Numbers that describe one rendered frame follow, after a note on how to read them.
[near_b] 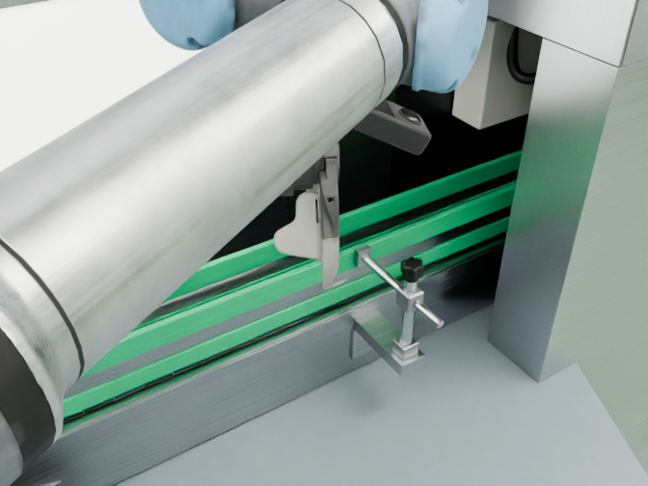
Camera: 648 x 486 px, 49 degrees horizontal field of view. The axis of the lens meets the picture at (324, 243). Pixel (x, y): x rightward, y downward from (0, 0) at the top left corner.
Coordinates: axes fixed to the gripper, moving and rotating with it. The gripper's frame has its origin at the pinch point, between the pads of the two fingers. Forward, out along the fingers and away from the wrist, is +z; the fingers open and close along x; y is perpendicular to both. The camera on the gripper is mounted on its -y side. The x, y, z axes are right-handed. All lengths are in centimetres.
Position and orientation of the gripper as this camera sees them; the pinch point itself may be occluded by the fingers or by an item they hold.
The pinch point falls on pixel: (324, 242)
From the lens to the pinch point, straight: 74.1
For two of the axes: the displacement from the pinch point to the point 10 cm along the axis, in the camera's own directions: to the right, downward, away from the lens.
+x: 1.2, 6.0, -7.9
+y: -9.9, 0.7, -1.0
